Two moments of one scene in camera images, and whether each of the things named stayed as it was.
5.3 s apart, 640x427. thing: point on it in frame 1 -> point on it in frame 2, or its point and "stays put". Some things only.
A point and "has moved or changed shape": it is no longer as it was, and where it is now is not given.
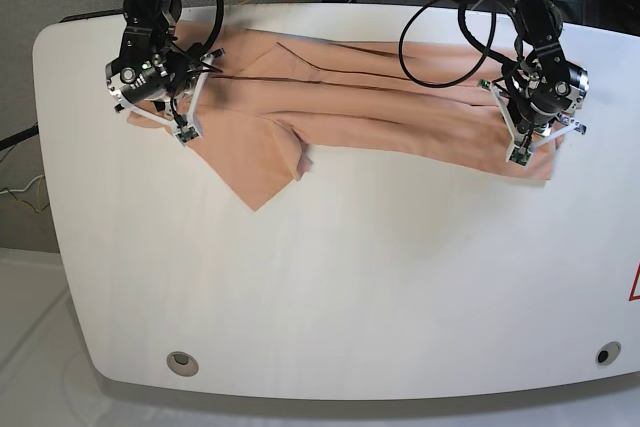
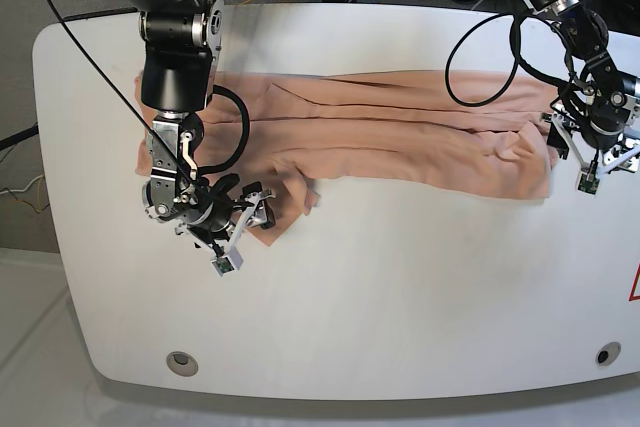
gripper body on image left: [165, 84] -> [202, 205]
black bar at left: [9, 141] stays put
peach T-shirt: [282, 97] has moved or changed shape
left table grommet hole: [182, 363] stays put
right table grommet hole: [607, 353] stays put
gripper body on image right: [537, 100] -> [602, 129]
